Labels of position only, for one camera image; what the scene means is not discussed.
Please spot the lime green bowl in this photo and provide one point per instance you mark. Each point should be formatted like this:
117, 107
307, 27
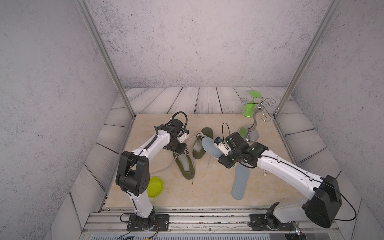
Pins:
155, 187

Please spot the aluminium front rail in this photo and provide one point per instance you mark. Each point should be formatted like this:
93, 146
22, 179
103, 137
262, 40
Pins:
206, 223

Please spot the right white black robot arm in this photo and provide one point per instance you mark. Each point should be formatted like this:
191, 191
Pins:
323, 198

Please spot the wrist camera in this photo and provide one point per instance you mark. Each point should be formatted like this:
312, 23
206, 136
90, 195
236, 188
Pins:
184, 136
222, 146

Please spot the aluminium frame post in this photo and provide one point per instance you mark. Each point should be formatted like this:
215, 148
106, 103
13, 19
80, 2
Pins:
319, 33
89, 21

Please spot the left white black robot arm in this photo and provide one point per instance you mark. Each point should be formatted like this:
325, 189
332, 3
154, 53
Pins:
133, 174

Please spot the green plastic wine glass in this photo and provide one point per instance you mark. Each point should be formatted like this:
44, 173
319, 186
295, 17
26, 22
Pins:
249, 104

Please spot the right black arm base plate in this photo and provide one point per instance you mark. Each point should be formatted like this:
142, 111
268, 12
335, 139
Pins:
264, 222

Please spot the right aluminium frame post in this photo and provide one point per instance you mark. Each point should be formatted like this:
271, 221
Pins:
319, 33

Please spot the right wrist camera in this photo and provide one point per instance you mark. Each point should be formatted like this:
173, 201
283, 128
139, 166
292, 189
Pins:
222, 146

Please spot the silver metal cup stand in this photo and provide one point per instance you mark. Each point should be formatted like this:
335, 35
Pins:
250, 133

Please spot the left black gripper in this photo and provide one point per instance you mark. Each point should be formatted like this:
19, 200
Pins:
180, 151

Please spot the left aluminium frame post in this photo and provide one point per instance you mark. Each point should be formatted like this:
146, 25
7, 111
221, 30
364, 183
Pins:
89, 21

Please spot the grey blue insole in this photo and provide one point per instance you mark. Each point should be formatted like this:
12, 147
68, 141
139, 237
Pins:
210, 148
240, 183

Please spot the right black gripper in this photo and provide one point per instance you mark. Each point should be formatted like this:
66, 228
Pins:
224, 161

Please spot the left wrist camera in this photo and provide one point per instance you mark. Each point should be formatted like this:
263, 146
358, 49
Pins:
184, 136

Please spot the olive green shoe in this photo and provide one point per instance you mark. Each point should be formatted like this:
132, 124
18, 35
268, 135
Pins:
185, 163
198, 149

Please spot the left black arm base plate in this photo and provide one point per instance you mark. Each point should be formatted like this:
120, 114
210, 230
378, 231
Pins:
155, 222

